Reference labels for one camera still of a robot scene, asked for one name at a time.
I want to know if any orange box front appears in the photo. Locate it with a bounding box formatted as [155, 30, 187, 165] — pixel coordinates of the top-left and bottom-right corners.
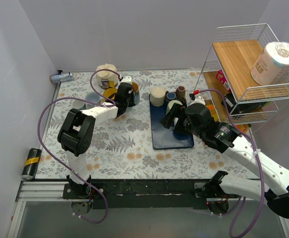
[236, 123, 251, 133]

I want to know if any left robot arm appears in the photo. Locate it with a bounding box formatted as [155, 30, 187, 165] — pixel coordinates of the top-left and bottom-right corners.
[58, 82, 135, 198]

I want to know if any grey blue mug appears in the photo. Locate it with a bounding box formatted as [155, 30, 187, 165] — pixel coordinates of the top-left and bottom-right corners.
[85, 92, 101, 108]

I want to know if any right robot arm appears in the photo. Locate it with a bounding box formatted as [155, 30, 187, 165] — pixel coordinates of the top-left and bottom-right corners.
[160, 103, 289, 219]

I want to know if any pale green mug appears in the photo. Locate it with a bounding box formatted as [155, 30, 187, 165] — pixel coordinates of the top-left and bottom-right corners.
[166, 100, 183, 117]

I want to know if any white round mug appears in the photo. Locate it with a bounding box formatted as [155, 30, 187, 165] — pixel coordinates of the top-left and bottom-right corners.
[173, 118, 181, 133]

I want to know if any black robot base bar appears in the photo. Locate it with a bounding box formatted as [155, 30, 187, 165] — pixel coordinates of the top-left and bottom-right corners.
[62, 178, 241, 210]

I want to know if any black can yellow label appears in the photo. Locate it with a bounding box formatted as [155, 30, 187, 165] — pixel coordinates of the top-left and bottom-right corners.
[21, 148, 42, 180]

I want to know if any black green package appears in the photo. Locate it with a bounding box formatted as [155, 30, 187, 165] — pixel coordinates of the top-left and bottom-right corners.
[221, 93, 266, 115]

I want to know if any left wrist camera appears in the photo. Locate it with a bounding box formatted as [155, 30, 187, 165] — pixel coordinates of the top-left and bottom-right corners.
[120, 76, 132, 85]

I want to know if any wrapped toilet paper roll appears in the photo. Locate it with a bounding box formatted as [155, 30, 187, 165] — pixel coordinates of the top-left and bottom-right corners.
[250, 42, 289, 86]

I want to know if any brown mug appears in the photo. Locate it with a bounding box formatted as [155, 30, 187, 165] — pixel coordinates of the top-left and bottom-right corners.
[175, 86, 186, 104]

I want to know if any light blue patterned mug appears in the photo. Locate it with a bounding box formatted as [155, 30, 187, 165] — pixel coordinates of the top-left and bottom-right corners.
[129, 82, 140, 107]

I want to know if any yellow mug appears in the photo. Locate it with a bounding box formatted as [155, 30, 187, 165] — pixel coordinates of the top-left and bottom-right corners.
[103, 88, 117, 100]

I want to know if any orange yellow box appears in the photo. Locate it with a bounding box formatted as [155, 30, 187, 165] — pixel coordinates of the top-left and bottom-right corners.
[206, 104, 219, 121]

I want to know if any pink box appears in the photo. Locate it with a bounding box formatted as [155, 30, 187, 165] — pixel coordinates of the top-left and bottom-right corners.
[216, 69, 231, 92]

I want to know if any dark blue tray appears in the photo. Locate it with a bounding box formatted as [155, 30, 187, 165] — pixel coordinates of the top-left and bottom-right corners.
[150, 102, 194, 150]

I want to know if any dark blue small mug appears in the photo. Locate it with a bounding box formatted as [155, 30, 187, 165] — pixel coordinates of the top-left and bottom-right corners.
[165, 92, 176, 103]

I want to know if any cream upside-down mug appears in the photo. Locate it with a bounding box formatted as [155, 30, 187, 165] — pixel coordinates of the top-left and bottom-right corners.
[150, 87, 166, 107]

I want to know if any plastic bottle in corner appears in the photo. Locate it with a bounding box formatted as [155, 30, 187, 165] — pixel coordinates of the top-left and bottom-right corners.
[50, 71, 74, 83]

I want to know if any white wire shelf rack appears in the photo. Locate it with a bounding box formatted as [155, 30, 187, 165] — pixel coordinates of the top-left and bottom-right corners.
[199, 23, 289, 124]

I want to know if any grey white mug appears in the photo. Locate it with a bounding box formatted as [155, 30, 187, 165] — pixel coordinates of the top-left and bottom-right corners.
[71, 100, 86, 111]

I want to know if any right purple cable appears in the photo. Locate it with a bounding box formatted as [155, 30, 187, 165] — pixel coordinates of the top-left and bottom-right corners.
[192, 89, 266, 238]

